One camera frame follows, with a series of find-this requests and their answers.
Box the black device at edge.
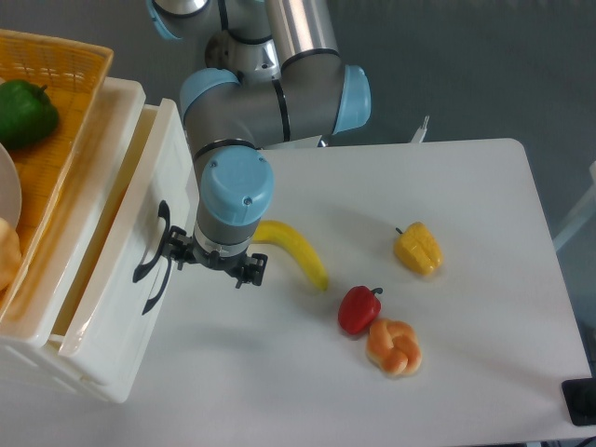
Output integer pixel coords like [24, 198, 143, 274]
[562, 378, 595, 427]

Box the white drawer cabinet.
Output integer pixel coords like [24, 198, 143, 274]
[0, 76, 150, 404]

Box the green bell pepper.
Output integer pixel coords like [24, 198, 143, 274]
[1, 79, 60, 150]

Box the bread roll in basket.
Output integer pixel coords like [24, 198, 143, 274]
[0, 218, 22, 291]

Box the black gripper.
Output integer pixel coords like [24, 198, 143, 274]
[163, 225, 268, 289]

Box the yellow banana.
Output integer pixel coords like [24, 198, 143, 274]
[252, 220, 329, 291]

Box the yellow bell pepper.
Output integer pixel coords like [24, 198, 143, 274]
[393, 222, 443, 276]

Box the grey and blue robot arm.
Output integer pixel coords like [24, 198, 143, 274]
[146, 1, 372, 285]

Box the yellow woven basket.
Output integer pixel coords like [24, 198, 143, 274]
[1, 29, 114, 311]

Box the red bell pepper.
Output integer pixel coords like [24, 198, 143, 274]
[337, 286, 384, 335]

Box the white drawer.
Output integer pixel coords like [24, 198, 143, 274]
[78, 251, 173, 404]
[59, 99, 192, 381]

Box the white plate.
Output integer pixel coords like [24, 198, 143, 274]
[0, 146, 22, 228]

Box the knotted bread roll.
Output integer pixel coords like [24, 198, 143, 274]
[366, 318, 423, 377]

